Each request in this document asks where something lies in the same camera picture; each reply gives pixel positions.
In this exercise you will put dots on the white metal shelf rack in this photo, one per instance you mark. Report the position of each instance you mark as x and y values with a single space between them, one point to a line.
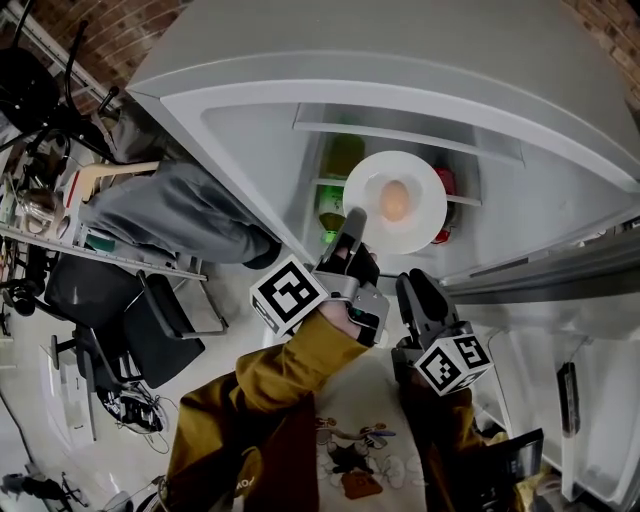
125 258

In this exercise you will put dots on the person's left forearm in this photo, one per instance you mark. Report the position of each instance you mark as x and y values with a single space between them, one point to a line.
285 365

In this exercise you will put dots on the black screen device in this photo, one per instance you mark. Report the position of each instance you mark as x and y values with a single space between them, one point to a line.
520 455

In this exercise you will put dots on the black folding stand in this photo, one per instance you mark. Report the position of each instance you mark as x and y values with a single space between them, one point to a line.
45 487

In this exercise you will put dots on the black headphones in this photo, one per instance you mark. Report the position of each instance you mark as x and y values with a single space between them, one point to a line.
20 300

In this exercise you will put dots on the person's right forearm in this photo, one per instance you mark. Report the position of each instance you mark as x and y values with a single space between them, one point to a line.
440 415

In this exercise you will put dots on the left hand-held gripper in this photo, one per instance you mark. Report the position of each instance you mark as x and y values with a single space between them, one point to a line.
290 295

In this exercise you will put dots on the white cardboard box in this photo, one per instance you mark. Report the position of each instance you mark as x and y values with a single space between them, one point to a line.
70 400

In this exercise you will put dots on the dark cola bottle red label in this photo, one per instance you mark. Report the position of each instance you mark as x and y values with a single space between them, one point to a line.
446 180

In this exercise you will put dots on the black rubber wheel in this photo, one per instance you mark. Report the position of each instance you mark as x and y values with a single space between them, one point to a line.
262 260

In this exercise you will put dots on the green box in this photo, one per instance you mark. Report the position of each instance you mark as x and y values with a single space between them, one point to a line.
102 242

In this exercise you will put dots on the black mesh office chair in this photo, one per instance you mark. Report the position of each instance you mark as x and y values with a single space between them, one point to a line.
160 325

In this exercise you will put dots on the white refrigerator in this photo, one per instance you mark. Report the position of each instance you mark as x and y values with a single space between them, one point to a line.
350 65

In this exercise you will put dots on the black metal frame chair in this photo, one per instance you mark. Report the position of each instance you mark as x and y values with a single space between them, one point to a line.
25 90

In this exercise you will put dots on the wooden clothes hanger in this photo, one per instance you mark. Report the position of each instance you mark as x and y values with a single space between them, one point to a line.
115 170

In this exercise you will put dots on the person's cream printed sweatshirt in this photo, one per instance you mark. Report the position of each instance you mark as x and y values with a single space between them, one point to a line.
370 400

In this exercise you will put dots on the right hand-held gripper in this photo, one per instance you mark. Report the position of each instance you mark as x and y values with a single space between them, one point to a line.
450 365

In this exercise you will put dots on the white round plate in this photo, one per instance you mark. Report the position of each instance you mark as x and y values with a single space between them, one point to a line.
425 225

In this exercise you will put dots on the clear glass jar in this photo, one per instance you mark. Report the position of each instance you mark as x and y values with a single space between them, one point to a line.
40 205

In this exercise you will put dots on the person's left hand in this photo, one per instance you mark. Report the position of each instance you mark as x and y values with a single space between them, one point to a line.
340 317

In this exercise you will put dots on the grey fabric cover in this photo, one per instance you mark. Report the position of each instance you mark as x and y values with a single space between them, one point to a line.
175 215

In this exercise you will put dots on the green drink bottle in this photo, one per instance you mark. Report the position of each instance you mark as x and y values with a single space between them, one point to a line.
331 200

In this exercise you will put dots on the brown egg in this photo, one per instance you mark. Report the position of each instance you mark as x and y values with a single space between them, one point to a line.
394 200

